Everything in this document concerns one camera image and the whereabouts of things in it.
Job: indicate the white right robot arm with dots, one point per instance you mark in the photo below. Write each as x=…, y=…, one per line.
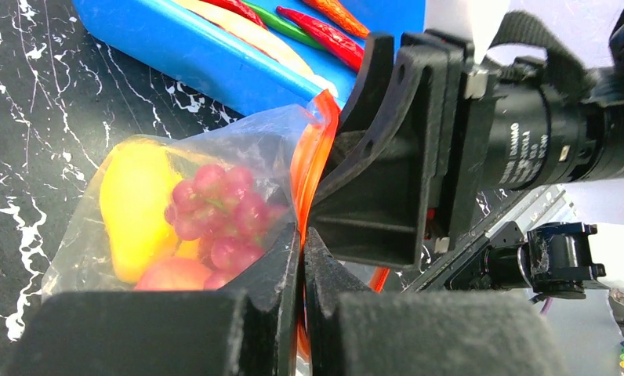
x=555, y=260

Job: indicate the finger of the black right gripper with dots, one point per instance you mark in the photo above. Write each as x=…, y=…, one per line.
x=372, y=207
x=365, y=98

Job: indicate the clear zip bag orange seal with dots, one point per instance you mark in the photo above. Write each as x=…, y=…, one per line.
x=285, y=148

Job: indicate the peach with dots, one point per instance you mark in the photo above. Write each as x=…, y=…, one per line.
x=174, y=274

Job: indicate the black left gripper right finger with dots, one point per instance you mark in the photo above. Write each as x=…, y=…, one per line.
x=426, y=337

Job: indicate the purple grape bunch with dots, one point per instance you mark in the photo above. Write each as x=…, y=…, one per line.
x=222, y=212

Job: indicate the yellow mango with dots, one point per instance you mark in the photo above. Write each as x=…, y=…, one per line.
x=134, y=193

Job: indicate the small orange chili pepper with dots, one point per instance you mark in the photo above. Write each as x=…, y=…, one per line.
x=340, y=15

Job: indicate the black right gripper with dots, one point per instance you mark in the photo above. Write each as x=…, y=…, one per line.
x=540, y=122

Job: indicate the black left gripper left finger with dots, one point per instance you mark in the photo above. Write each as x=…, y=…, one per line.
x=247, y=327

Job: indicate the blue plastic bin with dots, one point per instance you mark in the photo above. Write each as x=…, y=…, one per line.
x=185, y=47

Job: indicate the red chili pepper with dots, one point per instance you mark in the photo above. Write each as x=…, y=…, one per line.
x=332, y=39
x=240, y=8

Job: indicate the thin green chili pepper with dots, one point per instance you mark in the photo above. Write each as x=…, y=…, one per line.
x=282, y=26

